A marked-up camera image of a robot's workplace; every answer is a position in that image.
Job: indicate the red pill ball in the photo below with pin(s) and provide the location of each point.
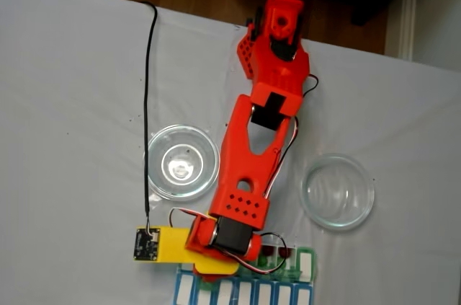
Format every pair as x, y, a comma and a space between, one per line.
288, 251
267, 248

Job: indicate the weekly pill organizer box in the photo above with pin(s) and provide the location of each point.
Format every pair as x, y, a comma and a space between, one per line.
266, 290

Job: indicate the clear glass bowl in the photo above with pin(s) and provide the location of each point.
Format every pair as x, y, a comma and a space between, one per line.
158, 146
338, 193

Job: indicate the white table cloth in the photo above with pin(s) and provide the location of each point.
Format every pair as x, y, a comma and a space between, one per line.
72, 103

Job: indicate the white door trim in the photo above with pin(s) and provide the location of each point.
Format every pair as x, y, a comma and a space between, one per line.
407, 13

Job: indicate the camera board on yellow mount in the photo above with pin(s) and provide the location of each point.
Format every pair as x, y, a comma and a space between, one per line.
146, 243

